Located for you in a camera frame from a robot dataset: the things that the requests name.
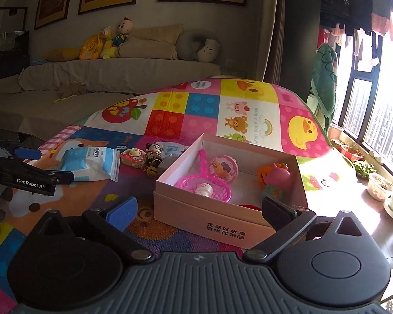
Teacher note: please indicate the small white toy cup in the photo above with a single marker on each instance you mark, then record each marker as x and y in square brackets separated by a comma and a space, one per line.
[203, 191]

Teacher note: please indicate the red potted plant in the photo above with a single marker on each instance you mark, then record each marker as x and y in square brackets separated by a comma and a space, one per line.
[348, 152]

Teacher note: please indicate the orange plastic shell toy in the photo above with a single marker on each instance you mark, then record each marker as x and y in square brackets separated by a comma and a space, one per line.
[263, 175]

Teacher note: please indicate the brown plush toy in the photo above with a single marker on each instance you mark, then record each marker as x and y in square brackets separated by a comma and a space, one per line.
[70, 89]

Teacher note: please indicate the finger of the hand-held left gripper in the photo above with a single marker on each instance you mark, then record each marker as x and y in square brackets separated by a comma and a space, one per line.
[26, 173]
[28, 153]

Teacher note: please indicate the dark glass cabinet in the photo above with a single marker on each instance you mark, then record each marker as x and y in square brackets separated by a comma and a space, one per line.
[6, 62]

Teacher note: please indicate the dark curtain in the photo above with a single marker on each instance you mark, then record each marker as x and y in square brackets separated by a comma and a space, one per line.
[294, 39]

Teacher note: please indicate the white bowl planter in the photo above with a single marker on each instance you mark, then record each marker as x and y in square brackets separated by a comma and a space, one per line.
[378, 191]

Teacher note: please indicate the beige cardboard box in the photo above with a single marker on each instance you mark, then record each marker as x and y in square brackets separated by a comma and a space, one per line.
[196, 212]

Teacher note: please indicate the pink toy camera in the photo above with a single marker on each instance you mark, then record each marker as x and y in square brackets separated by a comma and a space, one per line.
[132, 158]

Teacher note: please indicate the colourful cartoon play mat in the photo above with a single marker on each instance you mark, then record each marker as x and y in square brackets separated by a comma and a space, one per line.
[190, 127]

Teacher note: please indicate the yellow cushion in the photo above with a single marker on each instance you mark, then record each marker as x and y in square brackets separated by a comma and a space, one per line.
[62, 55]

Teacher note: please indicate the yellow green plush duck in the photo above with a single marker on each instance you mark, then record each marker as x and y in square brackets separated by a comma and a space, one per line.
[106, 39]

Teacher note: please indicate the beige folded blanket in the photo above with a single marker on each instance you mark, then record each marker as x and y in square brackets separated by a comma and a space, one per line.
[150, 47]

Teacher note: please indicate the black framed window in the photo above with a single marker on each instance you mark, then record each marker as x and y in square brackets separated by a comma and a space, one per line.
[360, 75]

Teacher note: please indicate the small grey box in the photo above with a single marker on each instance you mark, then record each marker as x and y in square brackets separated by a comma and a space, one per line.
[168, 164]

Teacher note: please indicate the green dinosaur blanket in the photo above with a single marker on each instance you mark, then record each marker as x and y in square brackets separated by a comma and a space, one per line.
[326, 78]

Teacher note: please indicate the row of hanging clothes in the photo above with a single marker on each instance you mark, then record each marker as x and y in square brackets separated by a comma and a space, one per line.
[347, 0]

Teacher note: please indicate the orange yellow plush backpack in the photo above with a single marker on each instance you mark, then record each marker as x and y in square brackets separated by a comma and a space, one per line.
[90, 47]

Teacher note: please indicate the small clear plastic packet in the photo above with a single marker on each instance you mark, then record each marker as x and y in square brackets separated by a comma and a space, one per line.
[173, 150]

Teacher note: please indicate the grey bear neck pillow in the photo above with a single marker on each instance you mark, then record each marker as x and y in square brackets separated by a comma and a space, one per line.
[208, 50]

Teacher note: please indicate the red plastic lid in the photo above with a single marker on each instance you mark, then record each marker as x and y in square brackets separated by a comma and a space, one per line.
[250, 207]

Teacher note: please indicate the blue white tissue pack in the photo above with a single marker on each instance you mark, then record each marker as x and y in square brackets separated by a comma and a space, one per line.
[91, 166]

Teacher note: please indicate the green potted plant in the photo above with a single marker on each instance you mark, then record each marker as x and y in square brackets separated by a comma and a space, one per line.
[363, 168]

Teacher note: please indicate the yellow toy cup pink lid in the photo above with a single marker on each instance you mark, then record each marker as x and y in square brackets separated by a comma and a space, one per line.
[224, 168]

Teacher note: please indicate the pink strawberry toy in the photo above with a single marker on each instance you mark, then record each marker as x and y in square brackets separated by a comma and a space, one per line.
[280, 175]

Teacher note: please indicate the big-headed boy doll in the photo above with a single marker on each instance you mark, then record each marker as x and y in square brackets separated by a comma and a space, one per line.
[122, 27]

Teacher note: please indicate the small brown plant pot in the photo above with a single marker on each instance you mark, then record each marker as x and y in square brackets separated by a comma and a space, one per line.
[334, 134]

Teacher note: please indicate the pink plastic toy basket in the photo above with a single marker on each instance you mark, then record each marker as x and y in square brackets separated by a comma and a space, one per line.
[203, 166]

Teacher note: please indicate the grey covered sofa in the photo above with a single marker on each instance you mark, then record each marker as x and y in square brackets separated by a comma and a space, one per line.
[118, 75]

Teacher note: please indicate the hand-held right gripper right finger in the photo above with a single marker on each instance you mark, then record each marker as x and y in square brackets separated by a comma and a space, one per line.
[276, 212]

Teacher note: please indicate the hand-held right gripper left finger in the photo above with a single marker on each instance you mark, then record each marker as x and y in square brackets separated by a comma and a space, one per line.
[122, 212]

